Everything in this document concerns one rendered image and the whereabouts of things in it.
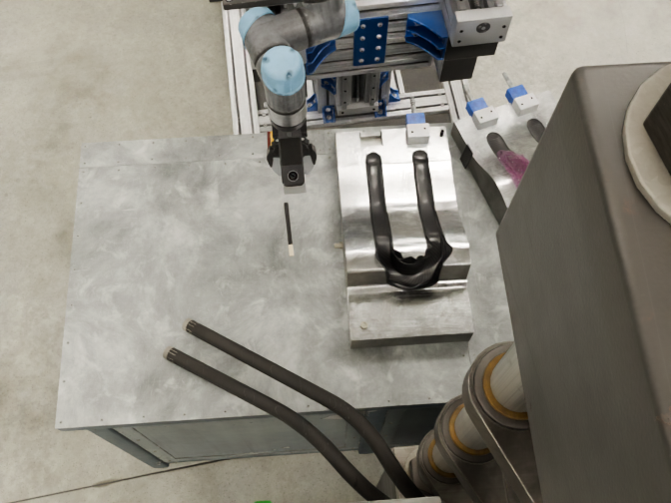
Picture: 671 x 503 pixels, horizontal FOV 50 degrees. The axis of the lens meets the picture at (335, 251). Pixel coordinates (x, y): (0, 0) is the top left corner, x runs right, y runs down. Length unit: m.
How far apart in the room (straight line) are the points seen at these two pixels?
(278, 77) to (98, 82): 1.84
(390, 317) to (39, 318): 1.44
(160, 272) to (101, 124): 1.34
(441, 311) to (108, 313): 0.73
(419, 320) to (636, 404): 1.20
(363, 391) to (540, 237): 1.12
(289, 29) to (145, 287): 0.67
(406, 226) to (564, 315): 1.15
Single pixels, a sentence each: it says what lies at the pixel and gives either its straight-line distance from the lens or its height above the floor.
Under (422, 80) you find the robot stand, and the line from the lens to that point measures 2.66.
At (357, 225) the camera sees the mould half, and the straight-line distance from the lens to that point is 1.56.
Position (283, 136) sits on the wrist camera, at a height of 1.12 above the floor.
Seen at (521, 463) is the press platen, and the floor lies 1.54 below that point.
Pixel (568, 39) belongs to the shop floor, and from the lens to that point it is 3.18.
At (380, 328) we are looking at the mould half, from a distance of 1.51.
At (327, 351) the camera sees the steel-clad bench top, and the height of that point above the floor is 0.80.
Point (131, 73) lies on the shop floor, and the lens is 3.04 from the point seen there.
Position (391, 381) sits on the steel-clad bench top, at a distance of 1.55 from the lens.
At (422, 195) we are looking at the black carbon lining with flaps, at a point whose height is 0.88.
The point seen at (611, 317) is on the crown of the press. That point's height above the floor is 1.98.
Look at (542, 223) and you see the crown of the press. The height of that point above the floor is 1.92.
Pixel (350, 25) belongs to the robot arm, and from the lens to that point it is 1.40.
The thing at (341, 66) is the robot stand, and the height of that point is 0.72.
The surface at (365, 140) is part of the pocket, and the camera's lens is 1.71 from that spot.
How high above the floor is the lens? 2.30
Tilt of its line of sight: 66 degrees down
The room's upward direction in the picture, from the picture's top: straight up
